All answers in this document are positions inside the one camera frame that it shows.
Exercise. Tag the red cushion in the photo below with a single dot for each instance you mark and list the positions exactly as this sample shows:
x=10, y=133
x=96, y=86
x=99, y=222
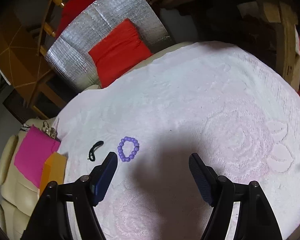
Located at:
x=118, y=52

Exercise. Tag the magenta cloth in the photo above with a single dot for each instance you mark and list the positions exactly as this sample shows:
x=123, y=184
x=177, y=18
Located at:
x=34, y=150

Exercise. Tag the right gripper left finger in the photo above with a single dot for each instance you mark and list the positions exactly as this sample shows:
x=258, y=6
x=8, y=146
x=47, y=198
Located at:
x=101, y=177

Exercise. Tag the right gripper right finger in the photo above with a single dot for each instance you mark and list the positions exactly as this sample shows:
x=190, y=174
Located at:
x=205, y=179

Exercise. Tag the wooden table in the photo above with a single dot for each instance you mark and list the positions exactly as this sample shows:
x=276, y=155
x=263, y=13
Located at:
x=281, y=14

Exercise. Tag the wooden chair frame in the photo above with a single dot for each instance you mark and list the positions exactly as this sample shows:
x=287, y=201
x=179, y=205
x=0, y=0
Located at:
x=27, y=31

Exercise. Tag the silver foil insulation mat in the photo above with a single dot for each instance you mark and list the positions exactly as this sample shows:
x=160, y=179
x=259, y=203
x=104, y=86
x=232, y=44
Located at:
x=69, y=55

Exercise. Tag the keys on sofa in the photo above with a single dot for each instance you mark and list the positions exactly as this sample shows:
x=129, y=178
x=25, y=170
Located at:
x=50, y=131

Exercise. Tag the orange jewelry box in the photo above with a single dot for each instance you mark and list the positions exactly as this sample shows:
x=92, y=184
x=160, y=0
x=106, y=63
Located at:
x=53, y=170

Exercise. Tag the pink white lace blanket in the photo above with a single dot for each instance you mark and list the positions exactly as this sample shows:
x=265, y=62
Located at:
x=210, y=98

